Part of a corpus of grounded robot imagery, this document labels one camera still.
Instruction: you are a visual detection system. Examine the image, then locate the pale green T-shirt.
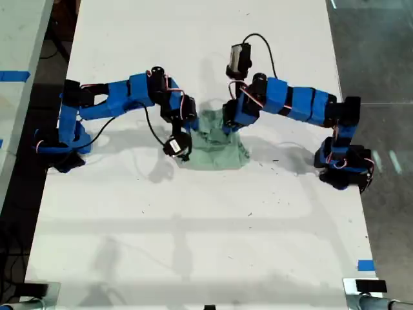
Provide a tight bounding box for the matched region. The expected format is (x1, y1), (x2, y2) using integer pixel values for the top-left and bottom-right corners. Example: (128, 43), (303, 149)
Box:
(176, 108), (252, 171)

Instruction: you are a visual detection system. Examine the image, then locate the pale floor tape strip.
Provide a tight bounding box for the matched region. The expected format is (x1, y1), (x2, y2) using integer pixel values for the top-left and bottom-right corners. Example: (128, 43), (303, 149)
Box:
(388, 150), (403, 175)
(370, 150), (383, 174)

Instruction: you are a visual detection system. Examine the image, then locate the long blue tape strip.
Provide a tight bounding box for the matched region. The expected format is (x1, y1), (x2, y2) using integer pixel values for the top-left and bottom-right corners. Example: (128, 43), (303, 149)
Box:
(0, 70), (32, 82)

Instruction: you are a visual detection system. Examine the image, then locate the grey side table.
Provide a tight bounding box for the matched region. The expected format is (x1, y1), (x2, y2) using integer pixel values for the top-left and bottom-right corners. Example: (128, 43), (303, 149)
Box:
(0, 0), (55, 207)

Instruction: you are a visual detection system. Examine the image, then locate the short blue tape strip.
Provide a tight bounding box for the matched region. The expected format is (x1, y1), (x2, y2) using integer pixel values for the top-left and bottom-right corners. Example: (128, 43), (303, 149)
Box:
(357, 259), (377, 272)

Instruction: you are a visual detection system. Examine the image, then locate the small black box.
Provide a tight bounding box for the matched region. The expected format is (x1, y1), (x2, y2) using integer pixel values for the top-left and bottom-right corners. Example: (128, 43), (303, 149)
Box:
(355, 279), (387, 294)
(17, 281), (49, 297)

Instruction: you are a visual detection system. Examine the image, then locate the grey metal pipe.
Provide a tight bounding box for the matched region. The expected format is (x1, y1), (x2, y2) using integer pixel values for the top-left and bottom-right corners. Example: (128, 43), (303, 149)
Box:
(347, 295), (413, 310)
(0, 300), (43, 310)

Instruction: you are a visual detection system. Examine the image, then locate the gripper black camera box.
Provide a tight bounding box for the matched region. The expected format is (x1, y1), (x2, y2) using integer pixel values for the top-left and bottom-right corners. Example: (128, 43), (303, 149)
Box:
(227, 42), (252, 74)
(163, 132), (194, 160)

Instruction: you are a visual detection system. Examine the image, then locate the camera black cable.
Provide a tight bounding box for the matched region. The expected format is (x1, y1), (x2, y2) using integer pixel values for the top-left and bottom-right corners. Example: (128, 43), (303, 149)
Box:
(241, 32), (280, 80)
(66, 105), (166, 156)

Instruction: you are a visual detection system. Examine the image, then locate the black floor cable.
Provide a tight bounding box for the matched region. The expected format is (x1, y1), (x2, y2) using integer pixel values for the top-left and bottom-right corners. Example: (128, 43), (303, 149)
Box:
(40, 32), (70, 64)

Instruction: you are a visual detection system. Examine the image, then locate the metal corner bracket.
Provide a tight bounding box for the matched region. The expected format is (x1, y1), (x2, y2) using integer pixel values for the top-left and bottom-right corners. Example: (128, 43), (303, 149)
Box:
(19, 281), (61, 306)
(342, 277), (385, 310)

